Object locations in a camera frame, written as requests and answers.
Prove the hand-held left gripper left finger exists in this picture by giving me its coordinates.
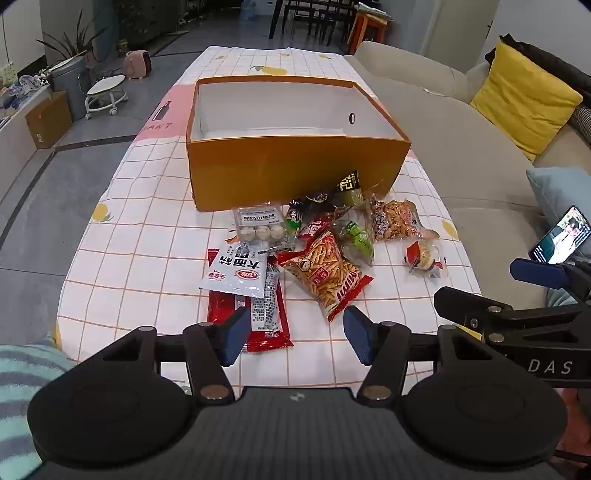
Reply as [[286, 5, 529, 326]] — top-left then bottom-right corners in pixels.
[[88, 305, 252, 404]]

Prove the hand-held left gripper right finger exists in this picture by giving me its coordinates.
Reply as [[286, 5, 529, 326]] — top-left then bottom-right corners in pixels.
[[342, 305, 509, 404]]

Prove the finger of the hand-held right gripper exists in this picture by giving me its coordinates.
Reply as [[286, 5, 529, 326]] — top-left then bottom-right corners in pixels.
[[510, 257, 591, 302], [433, 286, 591, 345]]

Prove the large red snack packet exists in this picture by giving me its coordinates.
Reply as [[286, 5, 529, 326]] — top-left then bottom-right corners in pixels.
[[206, 258, 294, 354]]

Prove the white noodle snack packet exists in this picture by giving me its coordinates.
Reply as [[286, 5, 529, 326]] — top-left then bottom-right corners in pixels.
[[199, 242, 270, 298]]

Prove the orange stick snack packet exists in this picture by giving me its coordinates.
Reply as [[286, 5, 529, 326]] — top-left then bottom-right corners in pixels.
[[277, 229, 374, 323]]

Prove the translucent green snack packet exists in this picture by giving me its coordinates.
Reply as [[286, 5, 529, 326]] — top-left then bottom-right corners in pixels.
[[332, 219, 375, 267]]

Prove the small clear red-label packet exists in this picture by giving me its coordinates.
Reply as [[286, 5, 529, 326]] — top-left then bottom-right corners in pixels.
[[404, 237, 448, 280]]

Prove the red and brown snack packet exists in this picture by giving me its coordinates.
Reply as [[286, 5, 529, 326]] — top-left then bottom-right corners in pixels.
[[298, 217, 335, 241]]

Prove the clear packet of white balls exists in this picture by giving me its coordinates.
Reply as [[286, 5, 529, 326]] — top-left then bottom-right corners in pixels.
[[232, 202, 296, 252]]

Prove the peanut snack packet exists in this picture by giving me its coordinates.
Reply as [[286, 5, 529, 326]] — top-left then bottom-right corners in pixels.
[[369, 196, 438, 244]]

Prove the dark green gold-print packet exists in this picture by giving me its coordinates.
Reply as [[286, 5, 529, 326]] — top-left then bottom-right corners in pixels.
[[332, 170, 365, 208]]

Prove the orange cardboard box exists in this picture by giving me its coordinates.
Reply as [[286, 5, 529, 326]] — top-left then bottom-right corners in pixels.
[[186, 76, 411, 213]]

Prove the smartphone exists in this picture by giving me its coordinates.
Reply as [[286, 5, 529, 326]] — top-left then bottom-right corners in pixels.
[[529, 204, 591, 265]]

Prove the light blue cushion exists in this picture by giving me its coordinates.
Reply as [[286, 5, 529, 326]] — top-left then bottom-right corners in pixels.
[[526, 167, 591, 232]]

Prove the beige sofa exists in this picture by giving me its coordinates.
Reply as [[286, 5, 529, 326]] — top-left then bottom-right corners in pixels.
[[344, 41, 591, 324]]

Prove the yellow cushion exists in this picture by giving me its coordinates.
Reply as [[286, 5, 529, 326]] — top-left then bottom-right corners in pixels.
[[470, 41, 584, 162]]

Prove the dark cloth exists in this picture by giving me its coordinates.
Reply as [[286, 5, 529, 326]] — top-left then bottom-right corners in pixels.
[[485, 33, 591, 108]]

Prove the teal striped cloth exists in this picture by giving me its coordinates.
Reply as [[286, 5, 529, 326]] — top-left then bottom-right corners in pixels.
[[0, 339, 77, 480]]

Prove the white wheeled stool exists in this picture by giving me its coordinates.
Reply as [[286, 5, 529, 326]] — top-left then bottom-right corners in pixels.
[[84, 75, 129, 120]]

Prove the brown cardboard carton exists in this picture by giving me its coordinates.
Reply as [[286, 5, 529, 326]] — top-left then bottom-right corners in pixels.
[[24, 90, 74, 149]]

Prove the pink heater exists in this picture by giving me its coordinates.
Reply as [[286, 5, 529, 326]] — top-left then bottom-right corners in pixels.
[[124, 50, 152, 80]]

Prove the grey trash bin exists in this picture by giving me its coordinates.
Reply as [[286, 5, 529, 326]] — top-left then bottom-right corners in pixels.
[[48, 55, 93, 121]]

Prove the orange stool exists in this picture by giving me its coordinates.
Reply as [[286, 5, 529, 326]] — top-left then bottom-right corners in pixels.
[[346, 9, 392, 57]]

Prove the low white shelf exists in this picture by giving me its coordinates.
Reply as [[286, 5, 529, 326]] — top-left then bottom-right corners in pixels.
[[0, 83, 51, 185]]

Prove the dark dining table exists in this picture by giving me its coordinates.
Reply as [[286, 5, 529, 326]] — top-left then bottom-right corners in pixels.
[[281, 0, 362, 44]]

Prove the long-leaf potted plant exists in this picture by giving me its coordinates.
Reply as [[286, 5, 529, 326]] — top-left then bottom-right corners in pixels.
[[37, 9, 108, 70]]

